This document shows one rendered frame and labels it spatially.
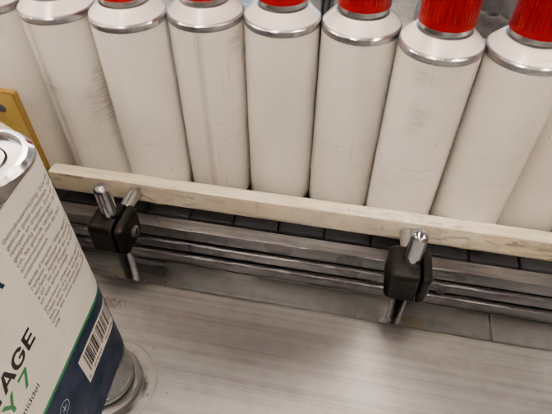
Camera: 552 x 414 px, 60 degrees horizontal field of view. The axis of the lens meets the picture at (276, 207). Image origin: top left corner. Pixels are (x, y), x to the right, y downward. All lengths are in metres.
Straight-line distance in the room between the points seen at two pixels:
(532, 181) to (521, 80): 0.10
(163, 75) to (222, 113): 0.05
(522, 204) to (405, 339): 0.14
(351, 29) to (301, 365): 0.22
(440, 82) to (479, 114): 0.04
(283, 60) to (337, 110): 0.05
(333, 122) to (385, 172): 0.05
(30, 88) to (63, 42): 0.06
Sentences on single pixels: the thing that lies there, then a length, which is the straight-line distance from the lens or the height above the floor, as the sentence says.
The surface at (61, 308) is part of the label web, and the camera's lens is 0.23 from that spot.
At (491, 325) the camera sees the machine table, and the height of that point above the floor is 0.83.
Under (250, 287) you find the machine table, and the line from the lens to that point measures 0.43.
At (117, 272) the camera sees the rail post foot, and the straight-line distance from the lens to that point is 0.45.
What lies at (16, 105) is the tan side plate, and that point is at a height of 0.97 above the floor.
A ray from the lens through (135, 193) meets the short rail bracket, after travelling 0.40.
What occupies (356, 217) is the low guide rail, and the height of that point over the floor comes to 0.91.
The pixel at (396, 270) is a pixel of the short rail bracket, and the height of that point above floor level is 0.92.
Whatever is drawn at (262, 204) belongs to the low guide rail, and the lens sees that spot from 0.37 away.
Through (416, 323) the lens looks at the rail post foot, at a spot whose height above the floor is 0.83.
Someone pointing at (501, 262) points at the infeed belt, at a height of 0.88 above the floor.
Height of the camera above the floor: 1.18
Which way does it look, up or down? 46 degrees down
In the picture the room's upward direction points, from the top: straight up
